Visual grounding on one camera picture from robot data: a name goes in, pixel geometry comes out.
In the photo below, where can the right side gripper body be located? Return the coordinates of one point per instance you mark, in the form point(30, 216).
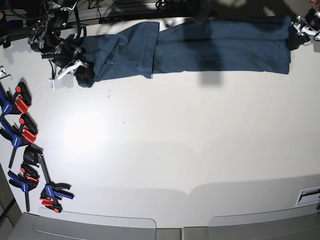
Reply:
point(66, 60)

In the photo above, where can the left side gripper body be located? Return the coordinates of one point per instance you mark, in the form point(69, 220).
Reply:
point(308, 28)

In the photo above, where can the blue T-shirt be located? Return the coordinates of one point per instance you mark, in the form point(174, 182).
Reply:
point(256, 44)

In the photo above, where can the robot arm on right side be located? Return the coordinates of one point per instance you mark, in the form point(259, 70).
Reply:
point(46, 34)

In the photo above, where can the robot arm on left side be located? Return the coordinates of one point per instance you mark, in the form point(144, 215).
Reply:
point(314, 11)

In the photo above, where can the metal hex key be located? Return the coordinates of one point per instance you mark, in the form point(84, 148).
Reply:
point(4, 74)

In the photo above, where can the blue red clamp top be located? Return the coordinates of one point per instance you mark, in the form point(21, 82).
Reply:
point(15, 104)

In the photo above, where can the blue red clamp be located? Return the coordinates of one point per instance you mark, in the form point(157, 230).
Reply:
point(53, 193)
point(26, 180)
point(15, 104)
point(23, 136)

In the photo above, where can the blue red clamp bottom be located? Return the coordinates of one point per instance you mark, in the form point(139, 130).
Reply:
point(53, 193)

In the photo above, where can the white label sticker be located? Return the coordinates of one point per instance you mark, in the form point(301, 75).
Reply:
point(308, 196)

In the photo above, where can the grey chair left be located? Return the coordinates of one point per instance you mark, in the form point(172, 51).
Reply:
point(34, 227)

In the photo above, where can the grey chair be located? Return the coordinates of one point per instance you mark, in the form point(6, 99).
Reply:
point(302, 223)
point(34, 227)

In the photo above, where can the grey chair right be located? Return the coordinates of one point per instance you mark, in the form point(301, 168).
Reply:
point(302, 223)

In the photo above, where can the right side wrist camera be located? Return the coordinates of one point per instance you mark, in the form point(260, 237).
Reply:
point(56, 83)

